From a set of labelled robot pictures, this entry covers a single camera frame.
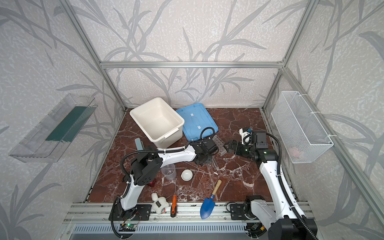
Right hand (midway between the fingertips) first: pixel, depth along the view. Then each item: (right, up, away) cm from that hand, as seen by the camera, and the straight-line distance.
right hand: (231, 142), depth 79 cm
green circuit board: (-52, -40, -8) cm, 66 cm away
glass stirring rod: (-17, -18, +8) cm, 26 cm away
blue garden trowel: (-12, -32, -3) cm, 34 cm away
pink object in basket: (+30, -3, -7) cm, 31 cm away
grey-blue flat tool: (-56, -3, +15) cm, 58 cm away
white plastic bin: (-47, +9, +32) cm, 57 cm away
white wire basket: (+26, +6, -18) cm, 32 cm away
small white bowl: (-25, -20, +6) cm, 32 cm away
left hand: (-11, -10, +13) cm, 20 cm away
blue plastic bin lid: (-20, +13, +35) cm, 42 cm away
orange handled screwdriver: (-30, -33, -7) cm, 45 cm away
